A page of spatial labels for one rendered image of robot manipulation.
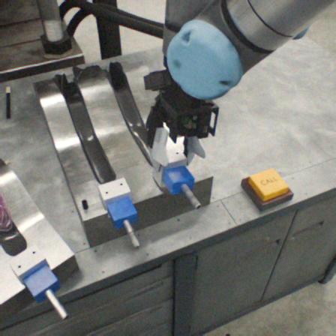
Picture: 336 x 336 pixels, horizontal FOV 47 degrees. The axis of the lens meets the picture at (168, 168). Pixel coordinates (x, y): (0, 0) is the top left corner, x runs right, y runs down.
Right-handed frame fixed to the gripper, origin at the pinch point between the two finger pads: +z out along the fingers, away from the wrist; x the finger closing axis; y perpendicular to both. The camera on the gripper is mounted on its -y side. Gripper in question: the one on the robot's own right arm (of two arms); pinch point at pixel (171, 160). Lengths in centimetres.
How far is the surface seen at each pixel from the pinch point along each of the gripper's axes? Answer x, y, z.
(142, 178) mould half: -4.3, -3.3, 5.7
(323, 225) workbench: 54, -2, 38
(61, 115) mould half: -14.6, -25.1, 1.6
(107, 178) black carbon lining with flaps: -10.1, -6.7, 6.5
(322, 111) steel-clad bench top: 51, -14, 6
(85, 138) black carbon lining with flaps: -10.9, -19.8, 5.1
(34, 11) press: -7, -106, 2
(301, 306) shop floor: 64, -5, 87
